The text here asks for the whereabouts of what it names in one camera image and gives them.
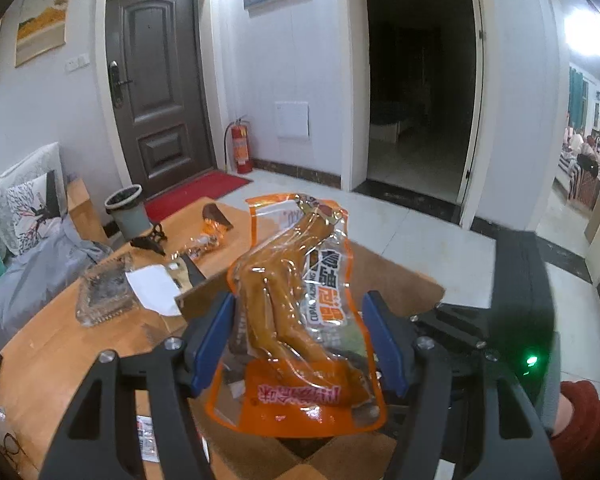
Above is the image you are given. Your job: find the grey blanket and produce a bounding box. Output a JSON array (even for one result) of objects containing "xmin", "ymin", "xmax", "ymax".
[{"xmin": 0, "ymin": 217, "xmax": 113, "ymax": 366}]

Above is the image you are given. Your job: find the cardboard box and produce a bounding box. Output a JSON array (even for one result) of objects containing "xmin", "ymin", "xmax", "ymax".
[{"xmin": 132, "ymin": 242, "xmax": 448, "ymax": 480}]

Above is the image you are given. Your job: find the small orange snack packet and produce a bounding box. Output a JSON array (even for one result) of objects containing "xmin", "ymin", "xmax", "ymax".
[{"xmin": 180, "ymin": 203, "xmax": 235, "ymax": 261}]

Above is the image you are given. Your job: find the white wall panel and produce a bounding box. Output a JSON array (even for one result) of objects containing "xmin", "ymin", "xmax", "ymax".
[{"xmin": 274, "ymin": 101, "xmax": 311, "ymax": 138}]

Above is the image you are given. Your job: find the white pillow with black tree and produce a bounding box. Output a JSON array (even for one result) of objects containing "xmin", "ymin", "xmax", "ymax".
[{"xmin": 2, "ymin": 169, "xmax": 66, "ymax": 256}]

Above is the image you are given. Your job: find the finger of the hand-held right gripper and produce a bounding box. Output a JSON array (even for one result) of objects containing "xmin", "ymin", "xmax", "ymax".
[{"xmin": 409, "ymin": 302, "xmax": 496, "ymax": 356}]

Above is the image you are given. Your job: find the tissue box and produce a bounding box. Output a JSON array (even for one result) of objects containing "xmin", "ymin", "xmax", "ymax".
[{"xmin": 125, "ymin": 252, "xmax": 206, "ymax": 317}]

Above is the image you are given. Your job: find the red fire extinguisher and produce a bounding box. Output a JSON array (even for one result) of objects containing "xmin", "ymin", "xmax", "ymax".
[{"xmin": 222, "ymin": 114, "xmax": 253, "ymax": 175}]

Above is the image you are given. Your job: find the teal curtain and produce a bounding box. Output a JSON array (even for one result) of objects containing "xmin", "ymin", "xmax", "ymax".
[{"xmin": 569, "ymin": 67, "xmax": 588, "ymax": 126}]

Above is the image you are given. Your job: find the dark hair claw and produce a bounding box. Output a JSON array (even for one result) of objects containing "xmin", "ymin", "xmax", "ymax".
[{"xmin": 130, "ymin": 222, "xmax": 168, "ymax": 256}]

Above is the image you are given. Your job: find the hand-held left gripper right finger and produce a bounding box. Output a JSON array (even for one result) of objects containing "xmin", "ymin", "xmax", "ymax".
[{"xmin": 362, "ymin": 290, "xmax": 563, "ymax": 480}]

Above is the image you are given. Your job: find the dark brown door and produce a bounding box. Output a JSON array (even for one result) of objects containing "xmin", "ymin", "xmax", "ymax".
[{"xmin": 105, "ymin": 0, "xmax": 217, "ymax": 192}]

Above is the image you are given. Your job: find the glass ashtray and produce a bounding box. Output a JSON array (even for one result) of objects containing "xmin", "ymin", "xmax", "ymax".
[{"xmin": 76, "ymin": 255, "xmax": 141, "ymax": 328}]

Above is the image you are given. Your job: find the framed golden field painting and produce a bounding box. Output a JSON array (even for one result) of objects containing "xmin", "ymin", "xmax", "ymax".
[{"xmin": 14, "ymin": 0, "xmax": 73, "ymax": 68}]

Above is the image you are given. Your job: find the grey trash bin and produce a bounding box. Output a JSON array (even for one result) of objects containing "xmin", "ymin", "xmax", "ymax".
[{"xmin": 104, "ymin": 185, "xmax": 151, "ymax": 238}]

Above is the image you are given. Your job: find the red door mat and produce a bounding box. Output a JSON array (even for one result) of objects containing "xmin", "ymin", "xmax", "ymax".
[{"xmin": 144, "ymin": 170, "xmax": 253, "ymax": 223}]

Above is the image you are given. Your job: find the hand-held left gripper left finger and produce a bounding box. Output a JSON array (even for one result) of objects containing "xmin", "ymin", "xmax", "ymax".
[{"xmin": 39, "ymin": 291, "xmax": 236, "ymax": 480}]

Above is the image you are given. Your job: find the black door lock handle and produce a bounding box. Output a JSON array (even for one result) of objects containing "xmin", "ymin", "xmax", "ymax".
[{"xmin": 109, "ymin": 60, "xmax": 134, "ymax": 108}]

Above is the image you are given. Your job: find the person's right forearm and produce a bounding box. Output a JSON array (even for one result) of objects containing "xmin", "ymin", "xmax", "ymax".
[{"xmin": 550, "ymin": 380, "xmax": 600, "ymax": 480}]

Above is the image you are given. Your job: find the orange clear chicken foot packet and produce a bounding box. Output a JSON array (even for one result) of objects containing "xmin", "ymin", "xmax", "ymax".
[{"xmin": 207, "ymin": 192, "xmax": 388, "ymax": 433}]

